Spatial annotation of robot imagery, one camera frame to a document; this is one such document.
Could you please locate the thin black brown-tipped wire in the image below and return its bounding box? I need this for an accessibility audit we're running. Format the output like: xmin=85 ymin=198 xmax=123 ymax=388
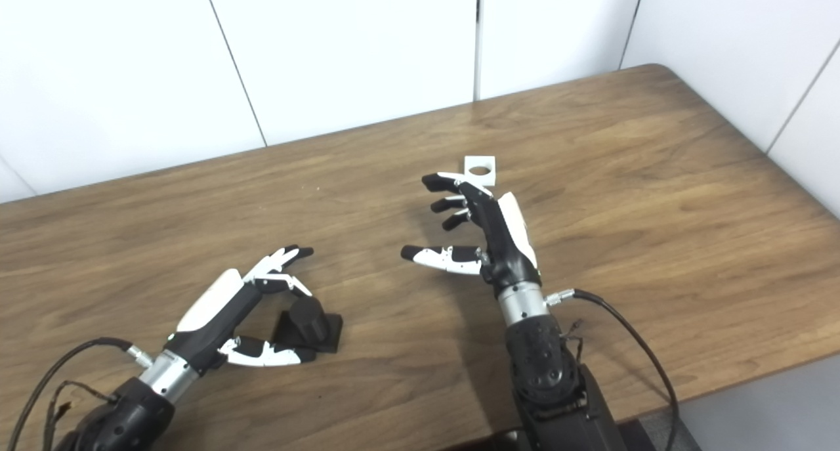
xmin=561 ymin=320 xmax=586 ymax=365
xmin=41 ymin=380 xmax=120 ymax=451

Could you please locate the thick black wrist cable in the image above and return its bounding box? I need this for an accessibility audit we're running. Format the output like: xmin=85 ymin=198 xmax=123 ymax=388
xmin=5 ymin=337 xmax=156 ymax=451
xmin=546 ymin=289 xmax=681 ymax=451

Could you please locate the black and white left hand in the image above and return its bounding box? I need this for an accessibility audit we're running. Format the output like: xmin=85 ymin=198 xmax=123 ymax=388
xmin=167 ymin=245 xmax=317 ymax=373

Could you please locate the black peg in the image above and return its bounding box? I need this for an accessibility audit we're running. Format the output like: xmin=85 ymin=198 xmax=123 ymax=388
xmin=271 ymin=295 xmax=344 ymax=354

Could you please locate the black and white right hand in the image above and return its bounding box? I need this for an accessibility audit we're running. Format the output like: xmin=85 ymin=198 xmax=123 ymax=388
xmin=401 ymin=172 xmax=543 ymax=294

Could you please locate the white square piece with hole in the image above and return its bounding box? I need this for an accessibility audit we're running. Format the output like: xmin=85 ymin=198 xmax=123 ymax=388
xmin=463 ymin=156 xmax=497 ymax=188

